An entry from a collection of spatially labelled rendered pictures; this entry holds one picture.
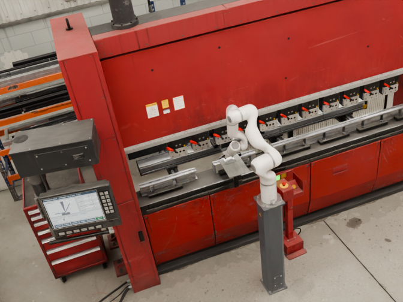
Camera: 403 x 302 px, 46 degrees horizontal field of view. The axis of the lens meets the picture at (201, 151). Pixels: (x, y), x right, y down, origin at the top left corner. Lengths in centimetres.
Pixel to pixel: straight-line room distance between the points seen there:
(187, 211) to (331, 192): 145
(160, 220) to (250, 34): 171
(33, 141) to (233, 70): 157
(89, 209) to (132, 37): 119
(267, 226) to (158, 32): 165
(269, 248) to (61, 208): 166
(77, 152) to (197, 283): 198
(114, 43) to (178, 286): 226
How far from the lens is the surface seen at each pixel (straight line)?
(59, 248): 443
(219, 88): 368
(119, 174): 358
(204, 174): 413
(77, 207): 318
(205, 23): 343
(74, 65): 313
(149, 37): 335
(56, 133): 304
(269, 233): 374
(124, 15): 335
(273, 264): 402
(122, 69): 341
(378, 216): 501
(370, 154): 471
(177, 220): 414
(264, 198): 355
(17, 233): 554
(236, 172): 390
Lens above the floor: 343
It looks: 35 degrees down
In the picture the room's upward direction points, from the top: 9 degrees counter-clockwise
